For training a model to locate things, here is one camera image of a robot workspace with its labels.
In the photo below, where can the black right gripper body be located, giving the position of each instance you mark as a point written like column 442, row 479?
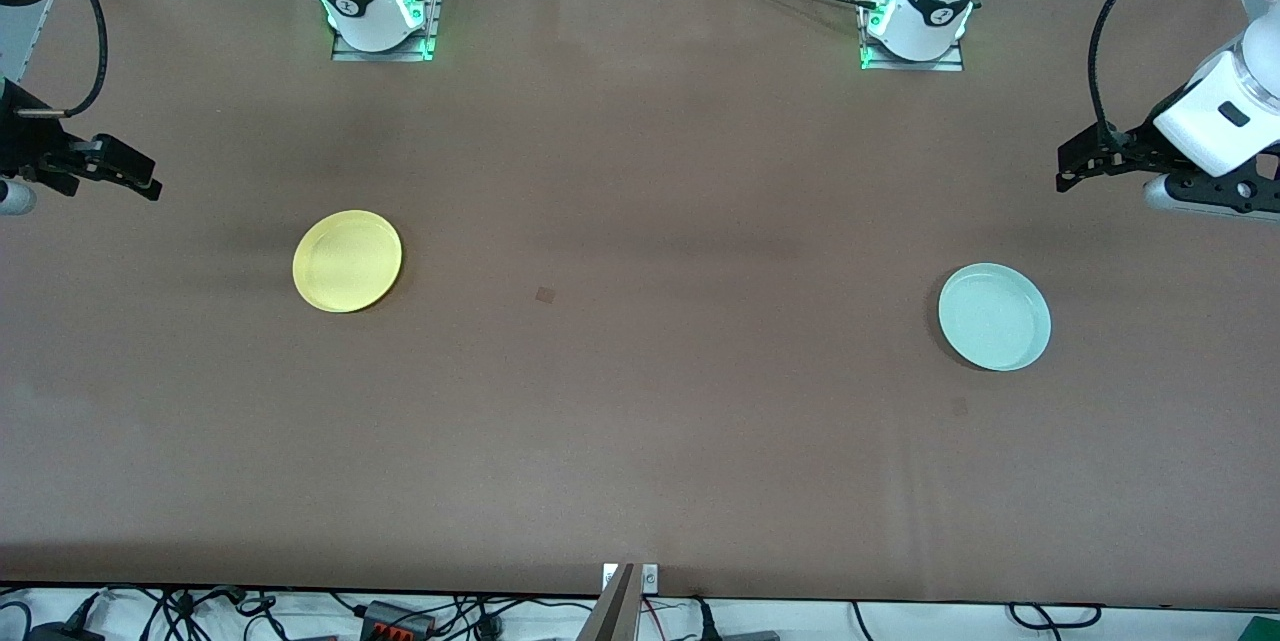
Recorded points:
column 20, row 143

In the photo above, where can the pale green round plate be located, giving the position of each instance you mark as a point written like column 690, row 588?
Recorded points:
column 995, row 316

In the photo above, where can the yellow round plate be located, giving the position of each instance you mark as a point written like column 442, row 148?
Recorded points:
column 347, row 261

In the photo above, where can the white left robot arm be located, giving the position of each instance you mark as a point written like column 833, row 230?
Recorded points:
column 930, row 11

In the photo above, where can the black power adapter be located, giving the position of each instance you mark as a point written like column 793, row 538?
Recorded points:
column 65, row 633

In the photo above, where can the green flat object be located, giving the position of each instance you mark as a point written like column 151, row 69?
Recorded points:
column 1262, row 629

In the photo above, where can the black orange power strip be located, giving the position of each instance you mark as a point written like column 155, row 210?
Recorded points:
column 395, row 621

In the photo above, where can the table cover sheet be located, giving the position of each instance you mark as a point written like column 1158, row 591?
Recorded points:
column 640, row 441

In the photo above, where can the black plug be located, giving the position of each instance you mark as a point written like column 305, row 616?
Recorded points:
column 708, row 626

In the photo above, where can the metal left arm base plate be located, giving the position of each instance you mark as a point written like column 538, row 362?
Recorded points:
column 950, row 65

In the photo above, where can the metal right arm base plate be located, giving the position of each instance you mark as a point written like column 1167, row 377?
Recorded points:
column 345, row 54

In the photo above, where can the white mounting bracket plate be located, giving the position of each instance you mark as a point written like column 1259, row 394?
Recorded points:
column 650, row 578

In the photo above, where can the grey camera stand post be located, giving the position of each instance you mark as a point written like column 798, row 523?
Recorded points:
column 612, row 616

